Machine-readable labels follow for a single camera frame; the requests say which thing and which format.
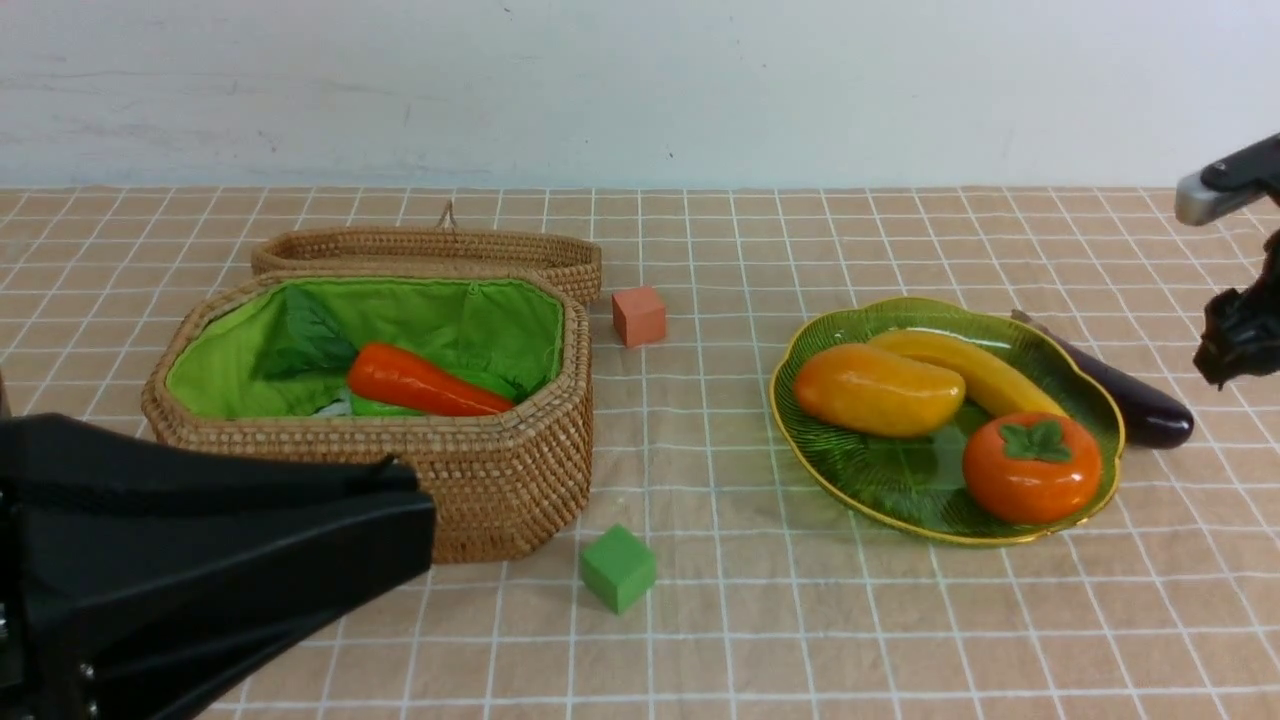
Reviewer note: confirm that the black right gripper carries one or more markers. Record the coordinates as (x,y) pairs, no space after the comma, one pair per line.
(1241,328)

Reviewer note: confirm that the dark purple eggplant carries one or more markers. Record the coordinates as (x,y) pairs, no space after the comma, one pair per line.
(1152,418)

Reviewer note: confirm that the orange persimmon with green calyx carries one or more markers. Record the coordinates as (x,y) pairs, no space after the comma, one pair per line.
(1032,468)

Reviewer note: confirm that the yellow banana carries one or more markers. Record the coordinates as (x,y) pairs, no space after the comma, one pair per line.
(990,382)

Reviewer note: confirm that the yellow orange mango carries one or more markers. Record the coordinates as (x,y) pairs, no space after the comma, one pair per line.
(864,388)

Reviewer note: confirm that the green cucumber gourd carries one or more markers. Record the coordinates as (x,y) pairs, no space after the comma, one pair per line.
(385,408)

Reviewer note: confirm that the orange carrot with green top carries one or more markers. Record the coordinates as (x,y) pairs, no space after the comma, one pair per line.
(312,343)

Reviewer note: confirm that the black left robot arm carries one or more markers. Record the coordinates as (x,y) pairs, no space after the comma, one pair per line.
(143,581)

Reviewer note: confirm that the beige checkered tablecloth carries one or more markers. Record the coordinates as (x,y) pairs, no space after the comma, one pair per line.
(771,602)

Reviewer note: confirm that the green leaf-shaped glass plate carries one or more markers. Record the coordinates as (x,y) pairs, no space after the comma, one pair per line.
(916,485)

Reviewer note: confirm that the salmon pink foam cube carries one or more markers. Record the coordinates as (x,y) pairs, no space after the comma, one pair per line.
(639,316)

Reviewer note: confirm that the green foam cube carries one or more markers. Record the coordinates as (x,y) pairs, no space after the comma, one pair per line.
(618,568)

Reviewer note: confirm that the woven wicker basket lid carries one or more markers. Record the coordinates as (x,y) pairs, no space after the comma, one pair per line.
(572,265)

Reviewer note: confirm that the woven wicker basket green lining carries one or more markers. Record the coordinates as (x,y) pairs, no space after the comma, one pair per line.
(503,484)

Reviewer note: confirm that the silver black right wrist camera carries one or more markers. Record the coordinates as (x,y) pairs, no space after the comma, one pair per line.
(1229,184)

